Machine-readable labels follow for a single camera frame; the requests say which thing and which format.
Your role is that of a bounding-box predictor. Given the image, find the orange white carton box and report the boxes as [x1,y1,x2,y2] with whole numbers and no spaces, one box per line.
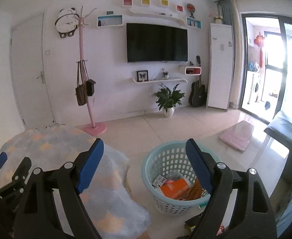
[157,178,191,199]

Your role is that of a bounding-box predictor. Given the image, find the pink folded mat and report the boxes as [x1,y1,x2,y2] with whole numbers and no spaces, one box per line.
[219,128,250,152]

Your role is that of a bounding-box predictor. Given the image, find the teal plastic laundry basket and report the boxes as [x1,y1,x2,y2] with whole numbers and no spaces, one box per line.
[141,141,210,215]

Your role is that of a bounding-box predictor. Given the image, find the grey sofa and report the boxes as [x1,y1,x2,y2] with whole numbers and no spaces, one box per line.
[264,111,292,184]

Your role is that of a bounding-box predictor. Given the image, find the brown tote bag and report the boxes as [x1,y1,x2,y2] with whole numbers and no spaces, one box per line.
[75,61,88,106]

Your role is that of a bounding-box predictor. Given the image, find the pink coat rack stand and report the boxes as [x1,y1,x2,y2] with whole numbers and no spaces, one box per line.
[78,5,107,136]

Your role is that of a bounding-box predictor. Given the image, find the black small bag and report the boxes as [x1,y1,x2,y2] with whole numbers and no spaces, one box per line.
[85,68,96,97]

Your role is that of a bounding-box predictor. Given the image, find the white door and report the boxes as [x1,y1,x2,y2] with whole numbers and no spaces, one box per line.
[11,14,55,129]

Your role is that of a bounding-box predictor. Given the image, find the black acoustic guitar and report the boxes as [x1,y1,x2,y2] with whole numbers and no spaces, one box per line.
[189,55,207,107]

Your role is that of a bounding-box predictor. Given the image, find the white washing machine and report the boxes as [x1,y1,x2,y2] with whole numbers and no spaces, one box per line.
[245,71,261,104]

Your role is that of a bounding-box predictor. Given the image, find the green potted plant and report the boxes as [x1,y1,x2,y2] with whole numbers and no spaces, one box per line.
[153,84,185,118]

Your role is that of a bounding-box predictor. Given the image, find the white tall cabinet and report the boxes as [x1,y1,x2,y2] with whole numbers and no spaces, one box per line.
[207,23,234,111]

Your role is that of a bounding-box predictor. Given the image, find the framed butterfly picture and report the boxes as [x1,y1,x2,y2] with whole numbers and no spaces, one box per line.
[136,70,149,82]

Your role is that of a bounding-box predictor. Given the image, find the small flower figurine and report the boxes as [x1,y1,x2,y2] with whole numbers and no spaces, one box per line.
[162,69,169,80]

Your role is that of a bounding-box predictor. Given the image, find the red chinese knot decoration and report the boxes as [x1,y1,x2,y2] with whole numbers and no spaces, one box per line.
[254,33,264,67]

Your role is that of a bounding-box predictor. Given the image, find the white curved wall shelf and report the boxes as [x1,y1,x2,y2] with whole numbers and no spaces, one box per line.
[130,78,188,84]

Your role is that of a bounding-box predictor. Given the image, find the white red wall cube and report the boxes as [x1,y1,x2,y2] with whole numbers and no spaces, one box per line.
[185,66,202,75]

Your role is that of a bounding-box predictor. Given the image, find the panda wall clock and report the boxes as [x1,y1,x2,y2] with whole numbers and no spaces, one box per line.
[55,7,79,38]

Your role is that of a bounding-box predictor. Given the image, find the black wall television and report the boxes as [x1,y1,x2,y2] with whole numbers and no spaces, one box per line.
[126,23,188,63]

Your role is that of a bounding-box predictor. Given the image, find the white blue wall cube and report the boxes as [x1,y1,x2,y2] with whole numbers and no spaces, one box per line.
[97,15,123,28]

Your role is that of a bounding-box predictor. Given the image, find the small blue wall cube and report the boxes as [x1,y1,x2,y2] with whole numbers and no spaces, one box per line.
[186,17,202,29]

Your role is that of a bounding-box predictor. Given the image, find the white upper wall shelf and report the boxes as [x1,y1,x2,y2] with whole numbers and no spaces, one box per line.
[128,8,186,25]

